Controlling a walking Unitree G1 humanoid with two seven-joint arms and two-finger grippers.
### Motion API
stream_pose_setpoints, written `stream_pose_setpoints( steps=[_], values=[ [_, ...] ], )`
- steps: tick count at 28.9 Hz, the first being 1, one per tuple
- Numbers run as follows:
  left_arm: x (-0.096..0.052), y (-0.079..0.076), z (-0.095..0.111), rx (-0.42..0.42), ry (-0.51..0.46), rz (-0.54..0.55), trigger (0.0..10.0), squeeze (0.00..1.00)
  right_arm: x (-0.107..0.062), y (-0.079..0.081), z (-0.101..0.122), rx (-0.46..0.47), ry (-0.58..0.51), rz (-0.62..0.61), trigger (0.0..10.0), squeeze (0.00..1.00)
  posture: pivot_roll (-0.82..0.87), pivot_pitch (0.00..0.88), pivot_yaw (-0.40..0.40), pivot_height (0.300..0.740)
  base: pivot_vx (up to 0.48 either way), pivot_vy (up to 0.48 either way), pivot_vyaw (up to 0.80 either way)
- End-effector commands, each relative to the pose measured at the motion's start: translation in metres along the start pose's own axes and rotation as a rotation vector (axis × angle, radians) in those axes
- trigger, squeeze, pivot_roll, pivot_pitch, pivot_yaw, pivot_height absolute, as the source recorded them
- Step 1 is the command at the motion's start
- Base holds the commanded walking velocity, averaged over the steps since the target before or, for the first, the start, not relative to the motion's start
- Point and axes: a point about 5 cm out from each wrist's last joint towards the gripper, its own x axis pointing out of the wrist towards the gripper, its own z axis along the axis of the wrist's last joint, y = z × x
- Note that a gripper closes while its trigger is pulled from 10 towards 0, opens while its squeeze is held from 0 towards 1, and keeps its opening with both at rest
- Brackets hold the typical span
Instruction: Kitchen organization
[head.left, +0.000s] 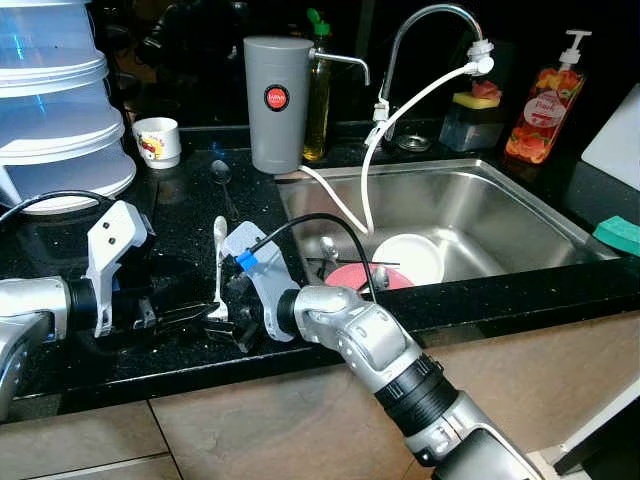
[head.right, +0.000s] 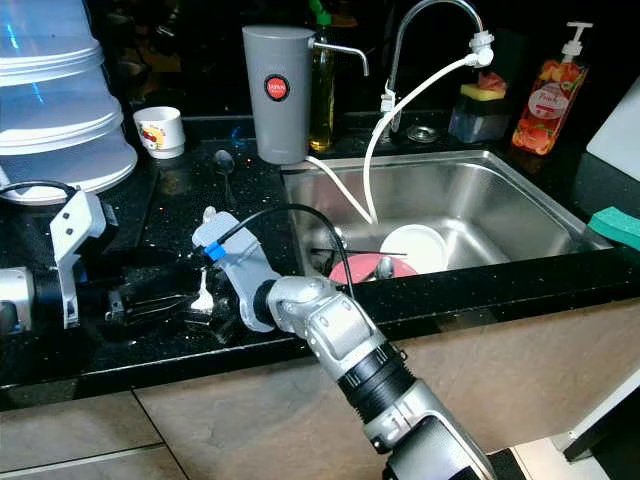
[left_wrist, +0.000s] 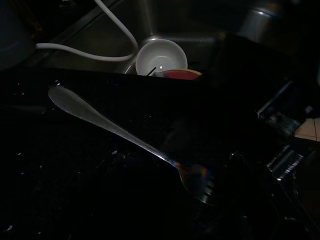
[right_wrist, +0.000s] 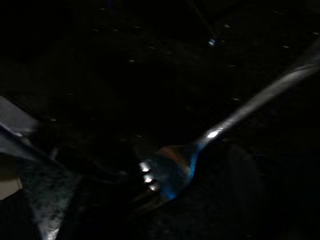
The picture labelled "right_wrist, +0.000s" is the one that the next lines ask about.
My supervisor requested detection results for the silver metal fork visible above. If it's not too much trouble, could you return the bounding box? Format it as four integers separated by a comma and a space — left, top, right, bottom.
134, 37, 320, 210

